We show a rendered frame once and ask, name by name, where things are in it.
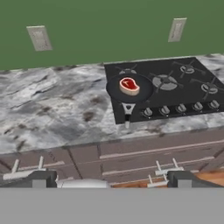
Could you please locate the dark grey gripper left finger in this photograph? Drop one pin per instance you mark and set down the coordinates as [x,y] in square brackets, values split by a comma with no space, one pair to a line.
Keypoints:
[43,178]

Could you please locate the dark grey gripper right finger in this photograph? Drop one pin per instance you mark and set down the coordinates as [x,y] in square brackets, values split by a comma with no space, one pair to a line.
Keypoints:
[180,178]

